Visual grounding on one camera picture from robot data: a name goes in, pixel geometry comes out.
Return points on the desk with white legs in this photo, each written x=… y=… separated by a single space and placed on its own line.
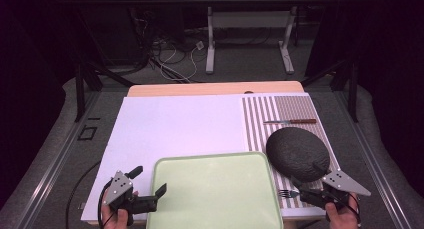
x=250 y=20

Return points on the wooden table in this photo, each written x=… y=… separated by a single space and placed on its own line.
x=213 y=88

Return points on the person's left hand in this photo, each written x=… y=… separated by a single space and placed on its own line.
x=115 y=220

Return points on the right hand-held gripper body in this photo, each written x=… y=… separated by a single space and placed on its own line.
x=345 y=184

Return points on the black metal stand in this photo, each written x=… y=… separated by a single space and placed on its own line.
x=80 y=89
x=352 y=89

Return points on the striped placemat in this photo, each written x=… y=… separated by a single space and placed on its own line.
x=263 y=115

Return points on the black horizontal bar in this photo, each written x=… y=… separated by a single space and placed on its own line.
x=166 y=1

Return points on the white board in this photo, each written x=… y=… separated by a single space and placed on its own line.
x=173 y=129

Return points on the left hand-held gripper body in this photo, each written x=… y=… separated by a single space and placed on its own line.
x=117 y=189

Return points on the light green tray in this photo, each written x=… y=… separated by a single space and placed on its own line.
x=213 y=192

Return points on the person's right hand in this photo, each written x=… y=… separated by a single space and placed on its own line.
x=343 y=219

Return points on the black textured plate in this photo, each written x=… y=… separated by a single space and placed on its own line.
x=293 y=152

